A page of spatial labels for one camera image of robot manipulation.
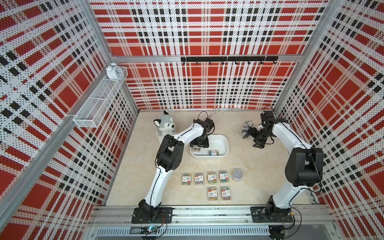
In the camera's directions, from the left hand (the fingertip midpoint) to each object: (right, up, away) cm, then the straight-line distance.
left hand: (201, 145), depth 98 cm
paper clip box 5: (+6, -17, -13) cm, 22 cm away
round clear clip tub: (+21, -15, -13) cm, 29 cm away
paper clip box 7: (+6, -23, -19) cm, 30 cm away
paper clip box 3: (-9, -17, -14) cm, 24 cm away
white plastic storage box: (+12, -2, +3) cm, 12 cm away
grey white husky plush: (-22, +13, -9) cm, 27 cm away
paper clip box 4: (-1, -17, -14) cm, 22 cm away
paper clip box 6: (+13, -16, -13) cm, 25 cm away
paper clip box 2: (+8, -4, -4) cm, 10 cm away
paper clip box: (-4, -2, -2) cm, 4 cm away
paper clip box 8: (+13, -23, -19) cm, 33 cm away
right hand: (+29, +5, -9) cm, 31 cm away
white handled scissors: (+13, +24, +22) cm, 35 cm away
